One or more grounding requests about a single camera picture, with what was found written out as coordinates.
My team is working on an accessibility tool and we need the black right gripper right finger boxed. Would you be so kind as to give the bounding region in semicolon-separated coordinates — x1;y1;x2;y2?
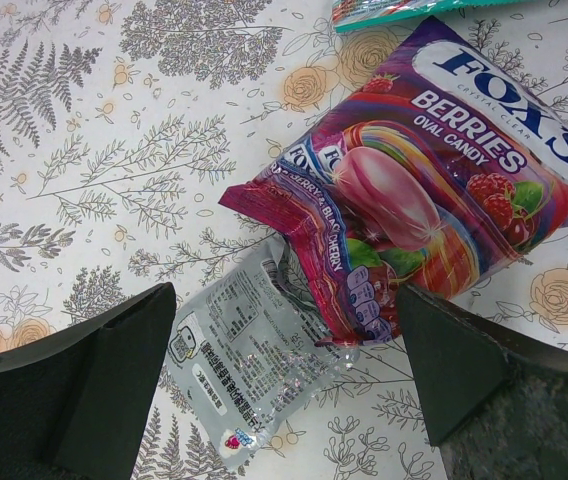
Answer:
396;284;568;479

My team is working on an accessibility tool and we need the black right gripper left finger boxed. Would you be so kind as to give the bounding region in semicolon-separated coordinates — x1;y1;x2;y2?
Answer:
0;283;176;479

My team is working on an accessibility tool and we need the purple Fox's berries candy bag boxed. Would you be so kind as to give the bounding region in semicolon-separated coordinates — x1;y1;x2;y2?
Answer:
220;17;568;346

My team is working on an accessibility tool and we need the teal Fox's mint candy bag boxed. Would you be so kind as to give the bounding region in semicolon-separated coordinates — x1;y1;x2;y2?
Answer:
331;0;505;33

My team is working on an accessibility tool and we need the silver foil snack packet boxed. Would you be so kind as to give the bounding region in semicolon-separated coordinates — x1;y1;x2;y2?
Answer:
166;236;359;469

